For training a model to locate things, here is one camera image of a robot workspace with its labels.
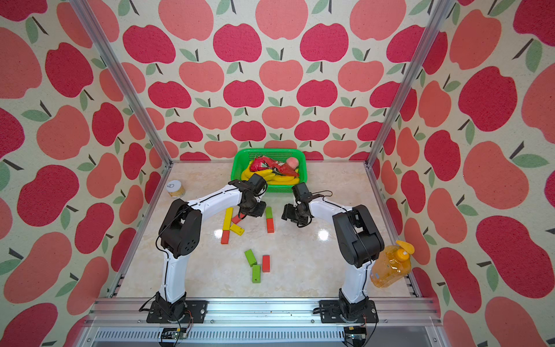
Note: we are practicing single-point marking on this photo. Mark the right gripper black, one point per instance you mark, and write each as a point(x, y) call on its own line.
point(288, 214)

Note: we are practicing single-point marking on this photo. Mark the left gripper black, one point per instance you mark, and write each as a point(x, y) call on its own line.
point(259, 213)

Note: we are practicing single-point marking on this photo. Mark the red block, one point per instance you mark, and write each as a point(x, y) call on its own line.
point(225, 237)
point(265, 264)
point(236, 219)
point(270, 226)

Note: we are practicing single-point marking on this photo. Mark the yellow block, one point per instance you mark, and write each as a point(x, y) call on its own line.
point(227, 225)
point(236, 229)
point(229, 213)

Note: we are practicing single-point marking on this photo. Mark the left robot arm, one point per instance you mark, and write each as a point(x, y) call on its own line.
point(180, 232)

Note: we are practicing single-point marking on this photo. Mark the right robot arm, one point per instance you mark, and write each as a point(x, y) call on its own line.
point(359, 242)

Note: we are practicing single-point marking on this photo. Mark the yellow banana bunch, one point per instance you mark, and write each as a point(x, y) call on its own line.
point(271, 176)

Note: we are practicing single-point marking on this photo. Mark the red snack packet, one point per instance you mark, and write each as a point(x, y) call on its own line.
point(279, 166)

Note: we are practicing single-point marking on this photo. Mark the green plastic basket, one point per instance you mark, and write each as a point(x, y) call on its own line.
point(244, 157)

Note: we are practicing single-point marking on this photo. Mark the pink peach toy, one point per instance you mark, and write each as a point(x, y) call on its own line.
point(292, 162)

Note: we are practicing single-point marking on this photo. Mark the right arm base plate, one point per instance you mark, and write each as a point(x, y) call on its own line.
point(340, 311)

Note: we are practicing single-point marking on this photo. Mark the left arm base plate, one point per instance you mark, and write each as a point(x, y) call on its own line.
point(161, 312)

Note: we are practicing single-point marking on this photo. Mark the left aluminium post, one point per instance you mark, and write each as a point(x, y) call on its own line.
point(93, 28)

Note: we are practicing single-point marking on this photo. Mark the aluminium post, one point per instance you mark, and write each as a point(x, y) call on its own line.
point(93, 28)
point(430, 33)

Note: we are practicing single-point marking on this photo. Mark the aluminium front rail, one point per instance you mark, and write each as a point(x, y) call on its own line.
point(406, 321)

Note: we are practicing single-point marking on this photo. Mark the right aluminium post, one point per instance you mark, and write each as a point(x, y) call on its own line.
point(430, 33)

